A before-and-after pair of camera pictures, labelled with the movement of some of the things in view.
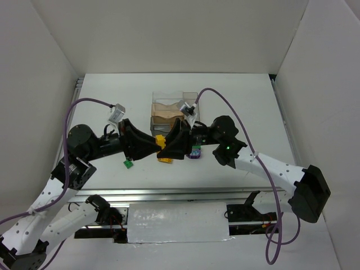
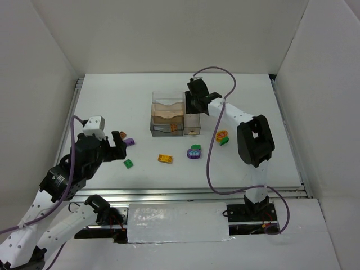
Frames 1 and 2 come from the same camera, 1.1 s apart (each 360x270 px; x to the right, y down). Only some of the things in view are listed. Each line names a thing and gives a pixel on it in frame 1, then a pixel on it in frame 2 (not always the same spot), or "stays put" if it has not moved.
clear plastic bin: x=167 y=97 stays put
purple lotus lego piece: x=195 y=154 stays put
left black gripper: x=125 y=139 to x=108 y=149
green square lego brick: x=128 y=163 stays put
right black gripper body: x=185 y=138 to x=195 y=100
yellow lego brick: x=167 y=160 stays put
